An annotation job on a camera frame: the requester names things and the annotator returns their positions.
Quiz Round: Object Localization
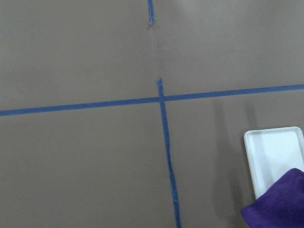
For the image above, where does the white towel rack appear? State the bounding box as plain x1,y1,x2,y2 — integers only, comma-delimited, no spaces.
244,126,304,199

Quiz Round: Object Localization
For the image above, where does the purple towel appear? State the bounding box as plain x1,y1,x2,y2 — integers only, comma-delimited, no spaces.
241,168,304,228

